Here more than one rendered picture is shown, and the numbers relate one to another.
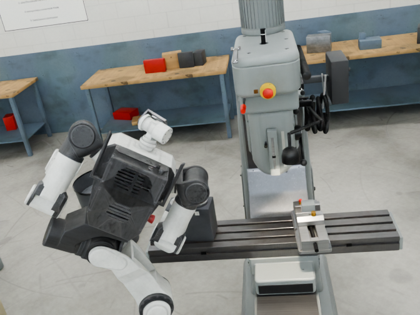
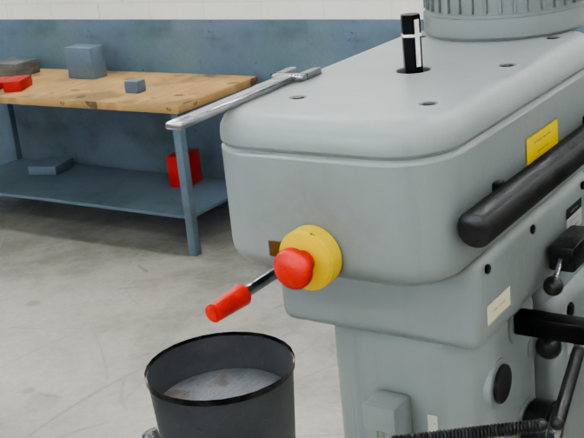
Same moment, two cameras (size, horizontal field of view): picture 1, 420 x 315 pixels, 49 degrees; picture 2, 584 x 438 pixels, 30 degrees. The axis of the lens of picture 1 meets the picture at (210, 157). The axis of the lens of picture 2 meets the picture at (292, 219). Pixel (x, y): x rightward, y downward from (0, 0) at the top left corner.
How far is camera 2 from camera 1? 106 cm
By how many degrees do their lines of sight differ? 25
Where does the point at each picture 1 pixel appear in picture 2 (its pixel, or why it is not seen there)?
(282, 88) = (365, 259)
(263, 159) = not seen: outside the picture
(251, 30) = (437, 17)
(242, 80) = (235, 195)
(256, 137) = (348, 408)
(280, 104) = (411, 316)
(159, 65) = not seen: hidden behind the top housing
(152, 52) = not seen: hidden behind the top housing
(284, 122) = (439, 385)
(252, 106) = (316, 297)
